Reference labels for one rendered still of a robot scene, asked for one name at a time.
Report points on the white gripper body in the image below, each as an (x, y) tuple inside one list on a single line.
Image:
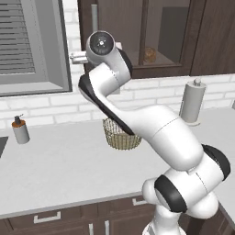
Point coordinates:
[(78, 57)]

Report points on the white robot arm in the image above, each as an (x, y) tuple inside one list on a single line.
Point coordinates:
[(171, 137)]

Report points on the dark wood glass cabinet door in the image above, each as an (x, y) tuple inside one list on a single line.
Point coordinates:
[(134, 18)]

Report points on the brown bread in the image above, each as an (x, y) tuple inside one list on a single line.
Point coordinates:
[(150, 55)]

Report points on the dark wood solid cabinet door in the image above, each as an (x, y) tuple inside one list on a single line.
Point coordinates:
[(214, 36)]

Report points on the dark wood base cabinet door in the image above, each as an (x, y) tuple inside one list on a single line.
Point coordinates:
[(61, 231), (128, 225)]

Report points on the grey window with blinds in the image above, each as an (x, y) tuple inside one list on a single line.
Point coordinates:
[(30, 46)]

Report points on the grey soap dispenser orange top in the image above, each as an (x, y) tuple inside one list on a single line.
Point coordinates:
[(20, 131)]

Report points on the dark sink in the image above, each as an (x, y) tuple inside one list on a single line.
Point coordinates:
[(2, 147)]

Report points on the white paper towel roll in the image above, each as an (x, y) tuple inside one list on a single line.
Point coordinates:
[(192, 102)]

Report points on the narrow dark wood drawer front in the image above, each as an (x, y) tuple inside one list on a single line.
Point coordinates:
[(119, 206)]

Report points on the wide dark wood drawer front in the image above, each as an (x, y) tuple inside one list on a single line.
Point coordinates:
[(73, 214)]

